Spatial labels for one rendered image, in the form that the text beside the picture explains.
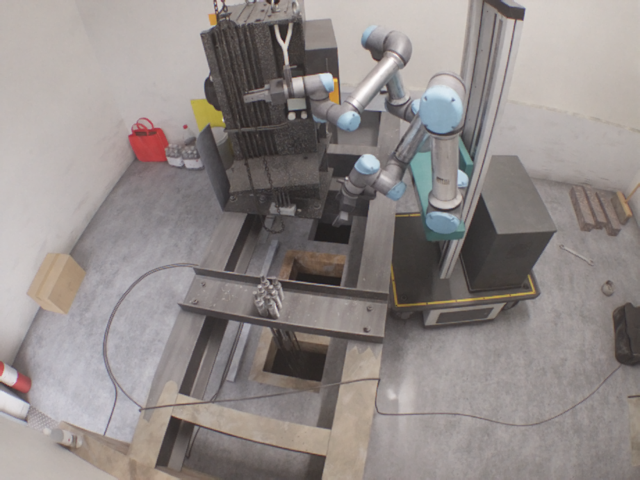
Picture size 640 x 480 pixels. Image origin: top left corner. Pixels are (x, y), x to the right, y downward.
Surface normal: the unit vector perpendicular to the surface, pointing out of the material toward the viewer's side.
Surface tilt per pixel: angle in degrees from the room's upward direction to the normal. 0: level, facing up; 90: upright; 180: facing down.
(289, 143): 90
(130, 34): 90
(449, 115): 82
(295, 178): 0
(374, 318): 0
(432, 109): 82
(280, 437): 0
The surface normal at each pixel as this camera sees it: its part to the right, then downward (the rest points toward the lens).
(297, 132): 0.04, 0.78
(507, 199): -0.08, -0.62
